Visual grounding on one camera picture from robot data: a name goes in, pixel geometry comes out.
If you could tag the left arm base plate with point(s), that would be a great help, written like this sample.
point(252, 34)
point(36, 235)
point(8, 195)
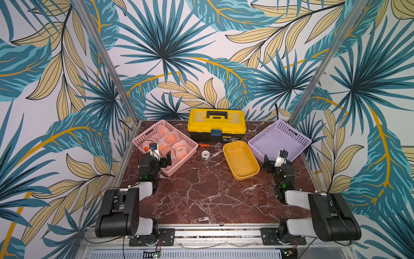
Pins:
point(163, 237)

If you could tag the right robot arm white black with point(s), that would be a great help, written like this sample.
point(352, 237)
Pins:
point(331, 219)

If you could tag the left aluminium frame post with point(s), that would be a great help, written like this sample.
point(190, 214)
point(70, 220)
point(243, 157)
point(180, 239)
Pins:
point(88, 22)

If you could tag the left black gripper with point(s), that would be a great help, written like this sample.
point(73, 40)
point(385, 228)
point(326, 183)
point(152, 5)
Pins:
point(164, 164)

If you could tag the right aluminium frame post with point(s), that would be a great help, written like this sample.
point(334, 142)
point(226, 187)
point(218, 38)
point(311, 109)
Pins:
point(347, 26)

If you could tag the white tape roll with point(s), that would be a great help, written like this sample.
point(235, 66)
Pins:
point(205, 155)

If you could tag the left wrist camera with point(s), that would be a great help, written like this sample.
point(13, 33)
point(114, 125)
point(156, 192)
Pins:
point(154, 150)

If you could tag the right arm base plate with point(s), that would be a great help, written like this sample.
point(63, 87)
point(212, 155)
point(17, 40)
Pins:
point(275, 236)

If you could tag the orange handled screwdriver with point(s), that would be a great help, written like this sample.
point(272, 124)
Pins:
point(207, 145)

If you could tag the purple plastic basket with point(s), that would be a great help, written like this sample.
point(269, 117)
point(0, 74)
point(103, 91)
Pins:
point(277, 137)

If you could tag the yellow black toolbox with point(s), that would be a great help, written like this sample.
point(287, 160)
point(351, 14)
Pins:
point(208, 125)

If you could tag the pink plastic basket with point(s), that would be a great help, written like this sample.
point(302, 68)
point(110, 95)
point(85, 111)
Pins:
point(181, 151)

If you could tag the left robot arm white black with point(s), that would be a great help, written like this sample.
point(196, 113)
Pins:
point(119, 214)

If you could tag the yellow oval tray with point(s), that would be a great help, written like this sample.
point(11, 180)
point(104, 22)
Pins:
point(241, 161)

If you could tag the aluminium frame post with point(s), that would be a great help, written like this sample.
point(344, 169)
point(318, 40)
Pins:
point(88, 22)
point(347, 26)

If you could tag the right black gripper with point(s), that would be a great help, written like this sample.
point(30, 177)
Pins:
point(269, 164)

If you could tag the front aluminium rail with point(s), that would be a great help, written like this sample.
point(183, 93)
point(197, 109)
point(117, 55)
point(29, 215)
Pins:
point(213, 241)

